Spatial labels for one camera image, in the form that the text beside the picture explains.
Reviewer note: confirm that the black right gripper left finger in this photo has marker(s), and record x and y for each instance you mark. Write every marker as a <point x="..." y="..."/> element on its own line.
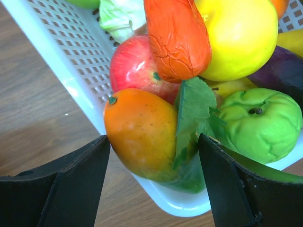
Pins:
<point x="62" y="193"/>

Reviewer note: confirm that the orange-green mango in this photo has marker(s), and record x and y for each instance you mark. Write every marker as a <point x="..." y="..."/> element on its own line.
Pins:
<point x="141" y="128"/>

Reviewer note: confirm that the orange carrot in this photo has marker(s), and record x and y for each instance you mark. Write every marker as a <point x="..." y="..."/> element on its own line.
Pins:
<point x="178" y="39"/>

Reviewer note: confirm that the pale green cabbage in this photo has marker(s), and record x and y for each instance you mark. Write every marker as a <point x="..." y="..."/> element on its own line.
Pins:
<point x="122" y="19"/>

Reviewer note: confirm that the white perforated plastic basket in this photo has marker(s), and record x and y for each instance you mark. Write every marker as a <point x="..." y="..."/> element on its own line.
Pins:
<point x="78" y="51"/>

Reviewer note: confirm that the yellow banana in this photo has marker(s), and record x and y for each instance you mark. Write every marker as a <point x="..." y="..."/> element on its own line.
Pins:
<point x="292" y="40"/>

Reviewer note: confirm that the yellow apple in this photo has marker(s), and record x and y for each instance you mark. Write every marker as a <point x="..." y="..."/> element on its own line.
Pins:
<point x="243" y="36"/>

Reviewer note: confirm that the purple eggplant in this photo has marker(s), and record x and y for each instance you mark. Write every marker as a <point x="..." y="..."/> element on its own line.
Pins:
<point x="283" y="72"/>

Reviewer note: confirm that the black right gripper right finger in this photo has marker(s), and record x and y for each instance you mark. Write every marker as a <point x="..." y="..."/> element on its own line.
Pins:
<point x="245" y="193"/>

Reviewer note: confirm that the red apple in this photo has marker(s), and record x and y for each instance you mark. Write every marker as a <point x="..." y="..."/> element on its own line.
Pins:
<point x="132" y="66"/>

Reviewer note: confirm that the green custard apple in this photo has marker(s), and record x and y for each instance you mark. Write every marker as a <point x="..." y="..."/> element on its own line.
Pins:
<point x="261" y="124"/>

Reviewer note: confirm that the orange tangerine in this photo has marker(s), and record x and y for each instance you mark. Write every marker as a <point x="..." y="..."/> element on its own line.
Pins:
<point x="281" y="7"/>

